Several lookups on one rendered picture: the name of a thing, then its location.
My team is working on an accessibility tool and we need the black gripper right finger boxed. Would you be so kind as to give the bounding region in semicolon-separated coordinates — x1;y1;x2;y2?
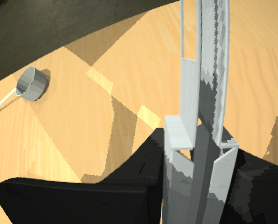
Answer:
219;148;278;224

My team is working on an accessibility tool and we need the grey saucepan with long handle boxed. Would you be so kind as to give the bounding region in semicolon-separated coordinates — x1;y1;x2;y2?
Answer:
0;65;47;105

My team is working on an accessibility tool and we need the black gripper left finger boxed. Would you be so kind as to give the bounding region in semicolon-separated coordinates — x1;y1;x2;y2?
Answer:
0;128;164;224

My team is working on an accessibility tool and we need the light wooden board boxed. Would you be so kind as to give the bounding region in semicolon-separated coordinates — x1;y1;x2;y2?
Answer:
163;48;278;165

